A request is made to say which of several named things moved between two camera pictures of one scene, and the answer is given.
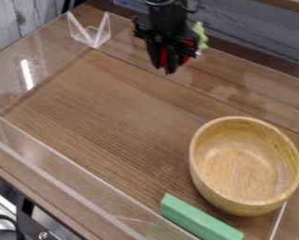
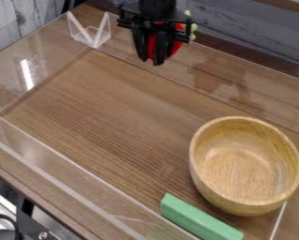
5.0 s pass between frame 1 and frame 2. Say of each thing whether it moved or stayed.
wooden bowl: stayed
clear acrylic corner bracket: stayed
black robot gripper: moved
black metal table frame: stayed
